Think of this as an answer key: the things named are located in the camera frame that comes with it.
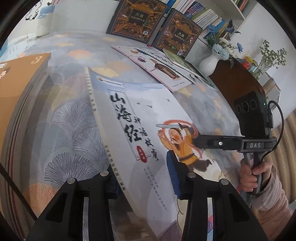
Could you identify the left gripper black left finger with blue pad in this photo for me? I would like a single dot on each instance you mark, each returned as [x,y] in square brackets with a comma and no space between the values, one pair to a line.
[62,218]

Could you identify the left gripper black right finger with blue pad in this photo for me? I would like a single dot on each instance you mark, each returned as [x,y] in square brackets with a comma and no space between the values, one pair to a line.
[232,218]

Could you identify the white calligraphy cover book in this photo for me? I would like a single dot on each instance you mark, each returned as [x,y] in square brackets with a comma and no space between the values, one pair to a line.
[139,123]

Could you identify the pink sleeved forearm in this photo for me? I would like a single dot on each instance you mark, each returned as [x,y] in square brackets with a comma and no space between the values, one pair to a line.
[271,203]

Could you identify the row of shelved books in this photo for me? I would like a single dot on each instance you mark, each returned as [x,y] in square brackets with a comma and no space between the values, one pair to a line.
[201,15]

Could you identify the stack of sorted books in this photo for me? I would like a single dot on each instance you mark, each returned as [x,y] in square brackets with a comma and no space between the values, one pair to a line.
[21,82]

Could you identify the beige ribbed radiator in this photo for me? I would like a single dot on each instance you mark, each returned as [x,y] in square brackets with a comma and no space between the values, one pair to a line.
[283,158]

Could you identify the patterned fan motif tablecloth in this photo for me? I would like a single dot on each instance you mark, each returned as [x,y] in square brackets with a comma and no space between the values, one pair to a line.
[62,138]

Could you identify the dark brown wooden cabinet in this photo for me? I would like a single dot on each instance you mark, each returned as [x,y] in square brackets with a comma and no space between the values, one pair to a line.
[234,82]

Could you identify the glass vase dried sprigs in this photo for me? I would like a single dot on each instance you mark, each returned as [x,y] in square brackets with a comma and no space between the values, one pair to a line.
[270,58]

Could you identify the white ceramic vase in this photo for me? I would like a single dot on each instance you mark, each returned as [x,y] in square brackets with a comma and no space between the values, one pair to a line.
[208,65]

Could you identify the blue and white flowers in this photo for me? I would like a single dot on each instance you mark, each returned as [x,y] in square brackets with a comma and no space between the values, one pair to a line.
[222,46]

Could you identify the white figure cover book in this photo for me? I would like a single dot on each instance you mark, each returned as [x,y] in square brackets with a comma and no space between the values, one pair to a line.
[158,66]

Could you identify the white bookshelf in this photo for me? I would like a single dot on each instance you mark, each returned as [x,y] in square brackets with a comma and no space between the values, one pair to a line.
[238,11]

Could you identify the dark ornate encyclopedia right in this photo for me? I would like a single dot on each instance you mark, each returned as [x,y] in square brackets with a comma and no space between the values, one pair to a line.
[178,34]

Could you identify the dark ornate encyclopedia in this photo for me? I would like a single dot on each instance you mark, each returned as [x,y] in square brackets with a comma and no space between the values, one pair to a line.
[178,34]
[136,19]

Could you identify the dark ornate encyclopedia left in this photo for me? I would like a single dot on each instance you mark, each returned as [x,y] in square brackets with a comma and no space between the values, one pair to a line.
[136,19]

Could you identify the black camera box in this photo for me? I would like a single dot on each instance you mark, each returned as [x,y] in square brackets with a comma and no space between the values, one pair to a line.
[252,113]

